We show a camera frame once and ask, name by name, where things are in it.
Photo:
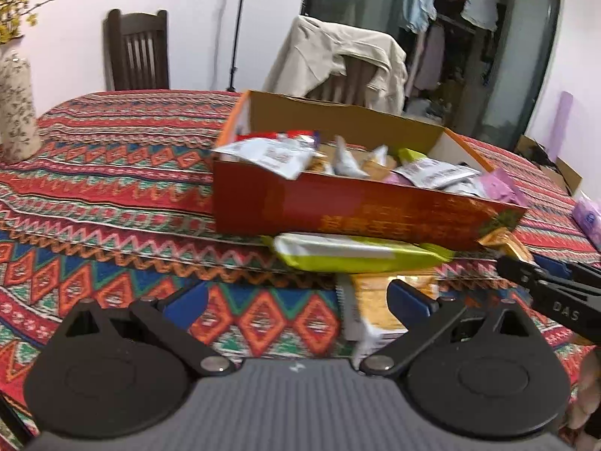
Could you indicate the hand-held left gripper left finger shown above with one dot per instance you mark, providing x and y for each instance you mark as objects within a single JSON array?
[{"x": 188, "y": 307}]

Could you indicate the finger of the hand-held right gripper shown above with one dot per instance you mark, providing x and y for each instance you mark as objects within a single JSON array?
[
  {"x": 516, "y": 270},
  {"x": 582, "y": 275}
]

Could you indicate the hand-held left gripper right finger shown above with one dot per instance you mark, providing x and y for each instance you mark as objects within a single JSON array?
[{"x": 406, "y": 305}]

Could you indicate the gold and white snack packet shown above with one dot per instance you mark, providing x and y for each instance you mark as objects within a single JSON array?
[
  {"x": 321, "y": 165},
  {"x": 375, "y": 310}
]

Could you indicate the pink snack packet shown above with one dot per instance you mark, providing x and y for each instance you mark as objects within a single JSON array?
[
  {"x": 497, "y": 188},
  {"x": 394, "y": 178}
]

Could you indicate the orange cardboard box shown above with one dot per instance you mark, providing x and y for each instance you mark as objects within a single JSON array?
[{"x": 352, "y": 211}]

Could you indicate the grey white snack packet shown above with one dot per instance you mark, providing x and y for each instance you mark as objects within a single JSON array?
[{"x": 291, "y": 162}]

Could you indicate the red snack packet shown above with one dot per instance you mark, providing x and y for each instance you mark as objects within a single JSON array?
[{"x": 281, "y": 135}]

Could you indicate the person's right forearm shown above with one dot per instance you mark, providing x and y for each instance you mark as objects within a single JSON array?
[{"x": 587, "y": 394}]

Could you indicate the purple tissue pack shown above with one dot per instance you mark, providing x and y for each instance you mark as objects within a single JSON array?
[{"x": 589, "y": 216}]

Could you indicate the long green white snack packet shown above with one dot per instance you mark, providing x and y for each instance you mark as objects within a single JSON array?
[{"x": 357, "y": 251}]

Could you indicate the brown cardboard carton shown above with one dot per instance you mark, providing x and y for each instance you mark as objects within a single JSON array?
[{"x": 563, "y": 174}]

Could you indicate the dark wooden chair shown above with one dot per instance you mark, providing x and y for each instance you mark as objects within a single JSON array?
[
  {"x": 136, "y": 51},
  {"x": 357, "y": 82}
]

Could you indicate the pale pink hanging garment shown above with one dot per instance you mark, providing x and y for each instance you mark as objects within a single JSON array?
[{"x": 429, "y": 56}]

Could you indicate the floral ceramic vase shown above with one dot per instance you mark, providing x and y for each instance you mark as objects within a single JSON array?
[{"x": 19, "y": 108}]

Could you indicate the white hanging top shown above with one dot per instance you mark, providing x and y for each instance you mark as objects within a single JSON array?
[{"x": 481, "y": 7}]

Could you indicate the beige jacket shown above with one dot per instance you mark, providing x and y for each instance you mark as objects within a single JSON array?
[{"x": 310, "y": 56}]

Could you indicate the yellow flower branches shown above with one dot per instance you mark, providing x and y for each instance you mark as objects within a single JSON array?
[{"x": 19, "y": 4}]

